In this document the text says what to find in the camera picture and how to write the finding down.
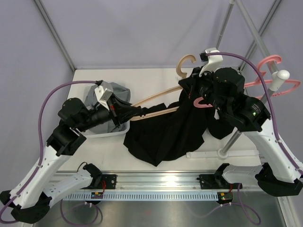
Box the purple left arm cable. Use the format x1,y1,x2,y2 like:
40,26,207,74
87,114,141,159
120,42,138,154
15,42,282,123
0,80,100,223

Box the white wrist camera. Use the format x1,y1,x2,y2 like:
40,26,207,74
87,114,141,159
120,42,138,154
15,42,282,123
199,47,223,77
94,81,113,111

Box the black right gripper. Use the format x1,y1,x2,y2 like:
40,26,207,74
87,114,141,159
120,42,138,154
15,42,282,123
180,65,228,114

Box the black shirt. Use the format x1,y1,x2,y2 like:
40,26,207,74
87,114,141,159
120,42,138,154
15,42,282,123
123,75,237,167

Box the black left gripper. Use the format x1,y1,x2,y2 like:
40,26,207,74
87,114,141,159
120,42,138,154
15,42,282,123
77,93,143,132

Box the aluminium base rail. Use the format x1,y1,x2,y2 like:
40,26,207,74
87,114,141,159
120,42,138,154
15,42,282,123
42,171,268,192

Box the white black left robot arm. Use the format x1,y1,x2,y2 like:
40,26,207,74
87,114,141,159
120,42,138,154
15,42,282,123
0,96,143,224

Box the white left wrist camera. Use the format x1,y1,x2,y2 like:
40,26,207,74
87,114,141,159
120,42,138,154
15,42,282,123
94,81,113,111

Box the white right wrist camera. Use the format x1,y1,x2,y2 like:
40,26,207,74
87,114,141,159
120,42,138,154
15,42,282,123
199,47,223,77

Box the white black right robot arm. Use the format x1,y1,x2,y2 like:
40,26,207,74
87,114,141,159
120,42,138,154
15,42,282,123
187,68,303,197

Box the grey shirt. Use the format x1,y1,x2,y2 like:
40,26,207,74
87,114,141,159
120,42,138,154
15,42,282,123
84,81,131,135

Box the pink plastic hanger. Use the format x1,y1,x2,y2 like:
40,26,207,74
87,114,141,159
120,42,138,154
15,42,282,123
193,54,301,108

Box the silver clothes rack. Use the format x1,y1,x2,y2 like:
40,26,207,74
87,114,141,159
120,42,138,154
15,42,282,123
186,0,291,159

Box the white slotted cable duct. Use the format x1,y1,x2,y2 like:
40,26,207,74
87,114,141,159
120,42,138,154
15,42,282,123
63,192,219,201

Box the white plastic basket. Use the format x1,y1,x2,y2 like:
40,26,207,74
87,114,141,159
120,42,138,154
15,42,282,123
83,82,131,138

